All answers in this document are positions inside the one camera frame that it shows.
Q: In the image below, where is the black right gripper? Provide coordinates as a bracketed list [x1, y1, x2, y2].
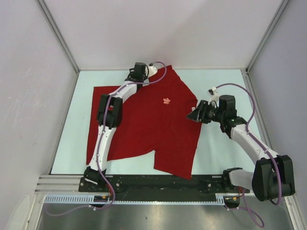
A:
[186, 100, 224, 124]

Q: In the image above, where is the red t-shirt garment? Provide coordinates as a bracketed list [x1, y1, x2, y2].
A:
[85, 64, 202, 181]

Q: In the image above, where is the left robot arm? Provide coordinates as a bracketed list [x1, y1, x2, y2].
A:
[83, 62, 150, 192]

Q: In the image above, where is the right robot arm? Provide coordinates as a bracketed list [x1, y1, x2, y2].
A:
[186, 95, 295, 201]

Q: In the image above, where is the white leaf print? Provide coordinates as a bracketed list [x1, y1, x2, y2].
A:
[163, 98, 171, 104]

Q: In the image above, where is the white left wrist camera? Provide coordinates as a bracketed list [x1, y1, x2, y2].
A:
[146, 63, 158, 78]

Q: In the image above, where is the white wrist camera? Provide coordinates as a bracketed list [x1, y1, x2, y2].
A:
[146, 63, 158, 78]
[208, 87, 219, 104]

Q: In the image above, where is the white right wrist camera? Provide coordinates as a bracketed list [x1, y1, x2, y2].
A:
[208, 87, 219, 104]

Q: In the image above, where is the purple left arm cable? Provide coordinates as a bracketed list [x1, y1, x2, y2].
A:
[45, 61, 167, 216]

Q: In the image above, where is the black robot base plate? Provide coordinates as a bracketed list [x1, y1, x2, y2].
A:
[78, 175, 243, 208]

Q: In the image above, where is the aluminium frame rail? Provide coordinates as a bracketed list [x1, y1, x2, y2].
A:
[35, 175, 82, 194]

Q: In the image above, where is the grey slotted cable duct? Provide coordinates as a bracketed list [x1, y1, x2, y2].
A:
[44, 194, 241, 206]

